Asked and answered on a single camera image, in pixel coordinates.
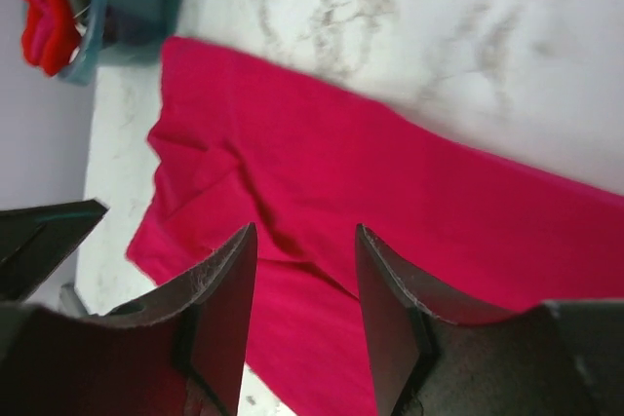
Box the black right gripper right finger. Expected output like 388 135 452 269
356 226 623 415

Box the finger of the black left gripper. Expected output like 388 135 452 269
1 199 108 302

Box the magenta t shirt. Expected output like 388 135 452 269
127 37 623 415

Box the red t shirt in basket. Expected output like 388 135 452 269
20 0 81 77

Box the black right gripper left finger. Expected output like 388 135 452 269
1 224 257 415

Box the teal laundry basket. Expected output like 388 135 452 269
57 0 181 85

